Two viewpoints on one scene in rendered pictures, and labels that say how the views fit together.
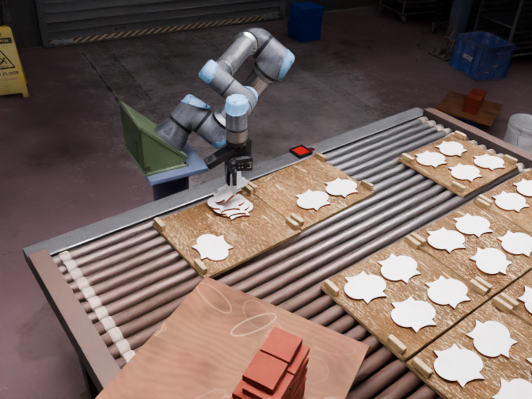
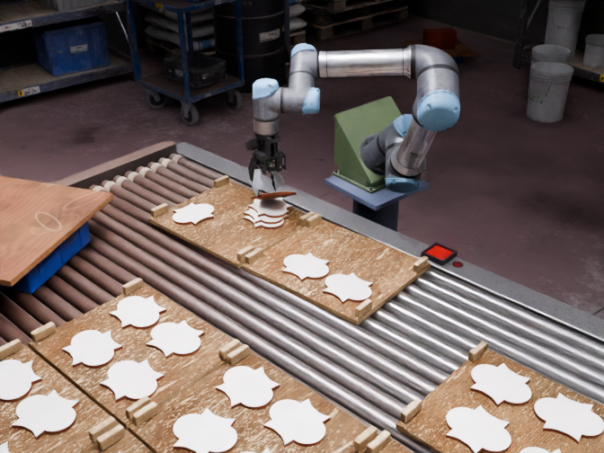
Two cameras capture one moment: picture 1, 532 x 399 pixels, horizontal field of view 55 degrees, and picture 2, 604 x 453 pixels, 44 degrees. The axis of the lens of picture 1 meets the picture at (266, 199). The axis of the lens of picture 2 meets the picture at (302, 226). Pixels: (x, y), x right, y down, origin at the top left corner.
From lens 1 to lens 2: 2.40 m
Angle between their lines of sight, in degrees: 67
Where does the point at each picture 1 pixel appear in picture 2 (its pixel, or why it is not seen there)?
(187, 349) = (24, 197)
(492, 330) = (57, 414)
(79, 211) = (466, 255)
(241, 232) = (225, 227)
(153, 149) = (342, 147)
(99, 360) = not seen: hidden behind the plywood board
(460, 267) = (189, 400)
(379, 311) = (100, 324)
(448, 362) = (13, 370)
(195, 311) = (66, 194)
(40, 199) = (468, 225)
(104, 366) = not seen: hidden behind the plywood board
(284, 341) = not seen: outside the picture
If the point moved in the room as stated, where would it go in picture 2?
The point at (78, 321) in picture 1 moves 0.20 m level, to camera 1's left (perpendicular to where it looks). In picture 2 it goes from (89, 173) to (94, 149)
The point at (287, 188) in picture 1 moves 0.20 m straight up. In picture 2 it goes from (329, 248) to (329, 187)
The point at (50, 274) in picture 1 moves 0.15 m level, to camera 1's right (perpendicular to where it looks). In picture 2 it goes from (143, 152) to (140, 169)
